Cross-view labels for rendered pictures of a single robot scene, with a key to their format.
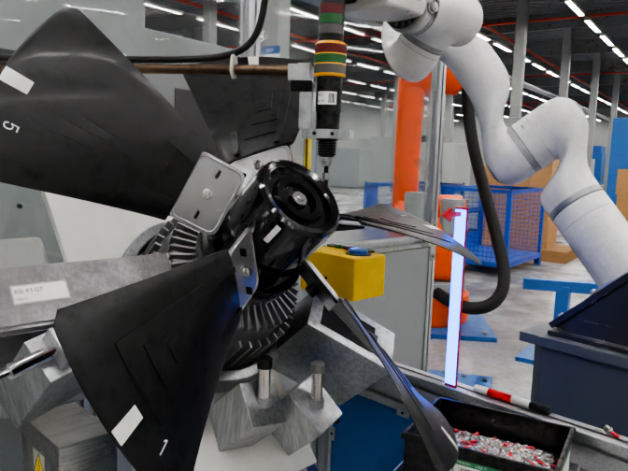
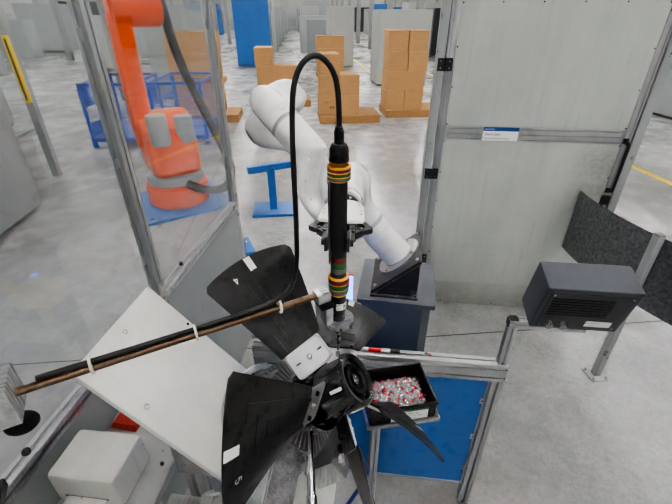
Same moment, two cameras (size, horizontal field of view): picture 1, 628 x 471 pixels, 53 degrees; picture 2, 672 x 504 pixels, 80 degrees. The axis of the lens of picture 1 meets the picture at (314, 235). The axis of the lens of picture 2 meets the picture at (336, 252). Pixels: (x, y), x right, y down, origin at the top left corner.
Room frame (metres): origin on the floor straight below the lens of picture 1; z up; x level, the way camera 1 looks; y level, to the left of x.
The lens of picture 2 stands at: (0.32, 0.43, 1.90)
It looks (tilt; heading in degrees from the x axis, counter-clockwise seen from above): 31 degrees down; 321
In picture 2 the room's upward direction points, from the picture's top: straight up
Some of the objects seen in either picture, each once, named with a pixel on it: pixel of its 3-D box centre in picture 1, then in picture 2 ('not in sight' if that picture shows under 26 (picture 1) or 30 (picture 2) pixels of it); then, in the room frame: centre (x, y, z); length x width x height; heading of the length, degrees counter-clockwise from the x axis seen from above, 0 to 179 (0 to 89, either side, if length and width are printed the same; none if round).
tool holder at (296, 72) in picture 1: (321, 102); (334, 305); (0.87, 0.00, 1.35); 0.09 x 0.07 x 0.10; 80
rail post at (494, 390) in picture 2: not in sight; (476, 445); (0.74, -0.64, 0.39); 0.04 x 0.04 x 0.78; 45
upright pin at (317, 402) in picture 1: (317, 384); not in sight; (0.82, -0.01, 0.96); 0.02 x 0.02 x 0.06
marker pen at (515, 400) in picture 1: (510, 398); (380, 350); (1.04, -0.35, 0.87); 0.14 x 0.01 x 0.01; 45
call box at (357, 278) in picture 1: (341, 274); not in sight; (1.33, -0.06, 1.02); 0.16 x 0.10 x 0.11; 45
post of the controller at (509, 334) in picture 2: not in sight; (507, 340); (0.74, -0.64, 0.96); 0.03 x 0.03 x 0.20; 45
